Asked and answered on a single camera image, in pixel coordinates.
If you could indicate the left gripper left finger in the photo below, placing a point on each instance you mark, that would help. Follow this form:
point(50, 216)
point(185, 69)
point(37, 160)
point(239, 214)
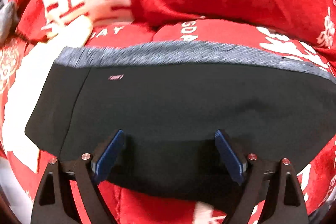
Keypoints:
point(54, 201)

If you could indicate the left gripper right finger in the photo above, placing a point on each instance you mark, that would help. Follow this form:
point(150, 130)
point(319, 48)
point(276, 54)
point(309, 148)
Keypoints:
point(284, 202)

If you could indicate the black pants with patterned trim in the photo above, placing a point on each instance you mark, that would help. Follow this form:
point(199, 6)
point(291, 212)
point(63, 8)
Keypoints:
point(169, 99)

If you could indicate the red bed cover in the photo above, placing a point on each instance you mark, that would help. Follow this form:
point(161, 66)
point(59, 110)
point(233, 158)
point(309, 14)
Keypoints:
point(317, 179)

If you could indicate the red embroidered pillow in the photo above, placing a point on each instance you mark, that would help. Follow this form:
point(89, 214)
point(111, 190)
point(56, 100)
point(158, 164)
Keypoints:
point(12, 54)

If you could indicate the grey cloth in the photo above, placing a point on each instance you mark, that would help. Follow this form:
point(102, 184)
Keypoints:
point(9, 21)

